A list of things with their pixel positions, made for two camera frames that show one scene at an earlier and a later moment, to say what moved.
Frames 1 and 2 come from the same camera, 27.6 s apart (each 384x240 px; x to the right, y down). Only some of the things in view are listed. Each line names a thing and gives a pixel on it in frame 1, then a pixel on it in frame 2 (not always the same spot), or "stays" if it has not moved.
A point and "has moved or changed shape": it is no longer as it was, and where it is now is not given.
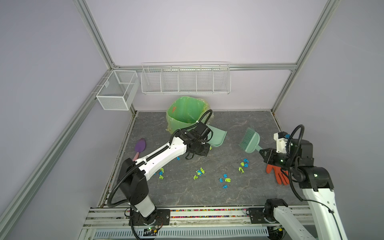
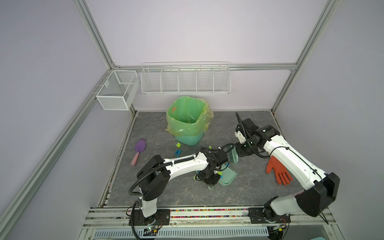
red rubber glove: [282, 176] stays
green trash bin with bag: [185, 110] stays
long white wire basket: [186, 78] stays
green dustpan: [218, 137] → [227, 176]
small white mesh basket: [118, 91] stays
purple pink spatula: [140, 145] stays
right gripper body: [279, 160] → [244, 149]
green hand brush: [250, 141] has moved or changed shape
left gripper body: [202, 149] → [210, 178]
